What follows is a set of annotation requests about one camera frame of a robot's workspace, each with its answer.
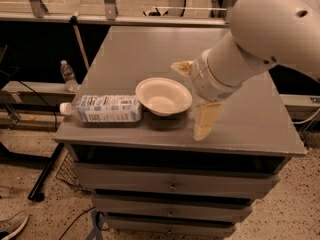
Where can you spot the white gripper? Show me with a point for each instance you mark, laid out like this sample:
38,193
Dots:
204,80

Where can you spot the white paper bowl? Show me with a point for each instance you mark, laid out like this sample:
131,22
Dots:
163,97

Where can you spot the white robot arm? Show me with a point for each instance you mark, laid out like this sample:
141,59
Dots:
261,35

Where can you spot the blue labelled plastic bottle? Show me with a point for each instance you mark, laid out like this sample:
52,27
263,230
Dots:
104,109

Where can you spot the clear water bottle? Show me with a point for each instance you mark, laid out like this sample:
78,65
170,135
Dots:
68,76

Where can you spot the grey drawer cabinet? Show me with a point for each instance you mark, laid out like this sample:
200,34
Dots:
254,134

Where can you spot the top grey drawer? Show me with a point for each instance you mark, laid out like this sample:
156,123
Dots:
172,181

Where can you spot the grey drawer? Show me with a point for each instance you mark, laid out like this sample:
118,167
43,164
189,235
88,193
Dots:
178,227
172,181
171,208

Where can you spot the middle grey drawer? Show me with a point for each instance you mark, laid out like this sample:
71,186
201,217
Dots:
171,208

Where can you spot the bottom grey drawer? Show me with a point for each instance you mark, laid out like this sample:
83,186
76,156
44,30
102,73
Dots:
178,227

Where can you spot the blue metal stand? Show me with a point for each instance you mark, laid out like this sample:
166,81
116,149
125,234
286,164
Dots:
98,220

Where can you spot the black metal bar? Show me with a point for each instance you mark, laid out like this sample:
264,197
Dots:
36,195

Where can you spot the grey sneaker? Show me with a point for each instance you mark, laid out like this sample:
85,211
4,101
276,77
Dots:
9,228

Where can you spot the wire mesh panel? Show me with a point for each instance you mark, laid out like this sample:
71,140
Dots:
65,174

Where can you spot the metal frame rail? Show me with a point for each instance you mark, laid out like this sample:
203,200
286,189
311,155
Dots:
119,20

